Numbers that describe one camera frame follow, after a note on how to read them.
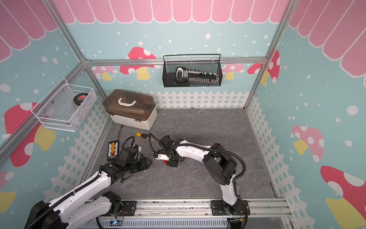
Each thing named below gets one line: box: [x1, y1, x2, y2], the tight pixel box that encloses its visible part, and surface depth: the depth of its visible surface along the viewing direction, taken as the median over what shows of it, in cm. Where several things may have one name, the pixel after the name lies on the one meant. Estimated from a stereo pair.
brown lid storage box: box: [102, 88, 158, 131], surface depth 99 cm
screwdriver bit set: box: [175, 67, 220, 84], surface depth 91 cm
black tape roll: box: [73, 92, 89, 106], surface depth 81 cm
